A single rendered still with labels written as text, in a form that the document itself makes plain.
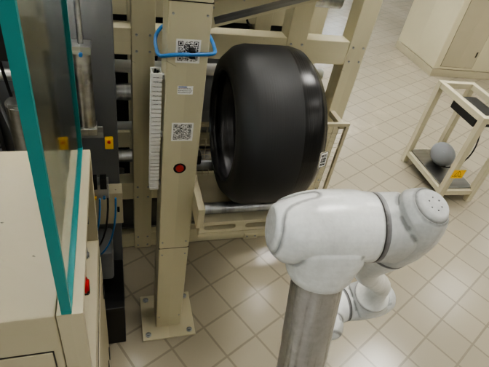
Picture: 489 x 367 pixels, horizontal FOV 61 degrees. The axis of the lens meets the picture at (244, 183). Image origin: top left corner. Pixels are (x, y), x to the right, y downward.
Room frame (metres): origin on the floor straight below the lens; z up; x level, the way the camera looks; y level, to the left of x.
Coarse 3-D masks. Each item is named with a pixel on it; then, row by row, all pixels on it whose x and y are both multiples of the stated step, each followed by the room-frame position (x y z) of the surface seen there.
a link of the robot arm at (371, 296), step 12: (372, 264) 0.61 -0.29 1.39; (360, 276) 0.65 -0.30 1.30; (372, 276) 0.63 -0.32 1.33; (384, 276) 0.73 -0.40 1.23; (348, 288) 0.83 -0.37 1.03; (360, 288) 0.81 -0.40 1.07; (372, 288) 0.70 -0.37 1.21; (384, 288) 0.73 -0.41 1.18; (360, 300) 0.78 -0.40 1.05; (372, 300) 0.78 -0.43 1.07; (384, 300) 0.79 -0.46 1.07; (360, 312) 0.77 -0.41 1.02; (372, 312) 0.77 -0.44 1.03; (384, 312) 0.80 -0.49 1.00
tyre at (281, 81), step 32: (224, 64) 1.42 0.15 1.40; (256, 64) 1.30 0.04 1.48; (288, 64) 1.34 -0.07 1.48; (224, 96) 1.64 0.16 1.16; (256, 96) 1.20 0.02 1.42; (288, 96) 1.23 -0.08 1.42; (320, 96) 1.28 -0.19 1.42; (224, 128) 1.60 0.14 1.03; (256, 128) 1.14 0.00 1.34; (288, 128) 1.17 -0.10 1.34; (320, 128) 1.21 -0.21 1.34; (224, 160) 1.48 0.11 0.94; (256, 160) 1.10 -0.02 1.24; (288, 160) 1.14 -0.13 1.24; (224, 192) 1.22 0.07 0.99; (256, 192) 1.11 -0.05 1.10; (288, 192) 1.16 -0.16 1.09
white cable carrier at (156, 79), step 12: (156, 72) 1.22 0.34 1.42; (156, 84) 1.19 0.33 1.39; (156, 96) 1.20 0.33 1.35; (156, 108) 1.20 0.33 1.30; (156, 120) 1.19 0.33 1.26; (156, 132) 1.19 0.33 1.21; (156, 144) 1.19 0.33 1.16; (156, 156) 1.20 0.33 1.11; (156, 168) 1.19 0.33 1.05; (156, 180) 1.20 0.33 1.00
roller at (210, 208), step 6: (204, 204) 1.20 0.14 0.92; (210, 204) 1.21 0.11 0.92; (216, 204) 1.21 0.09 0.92; (222, 204) 1.22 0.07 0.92; (228, 204) 1.23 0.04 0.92; (234, 204) 1.24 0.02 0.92; (240, 204) 1.24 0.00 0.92; (252, 204) 1.26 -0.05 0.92; (258, 204) 1.27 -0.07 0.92; (264, 204) 1.27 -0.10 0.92; (270, 204) 1.28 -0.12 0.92; (210, 210) 1.19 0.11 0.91; (216, 210) 1.20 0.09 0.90; (222, 210) 1.20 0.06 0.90; (228, 210) 1.21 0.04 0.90; (234, 210) 1.22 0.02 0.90; (240, 210) 1.23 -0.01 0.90; (246, 210) 1.24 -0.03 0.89; (252, 210) 1.25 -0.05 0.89; (258, 210) 1.26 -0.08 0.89
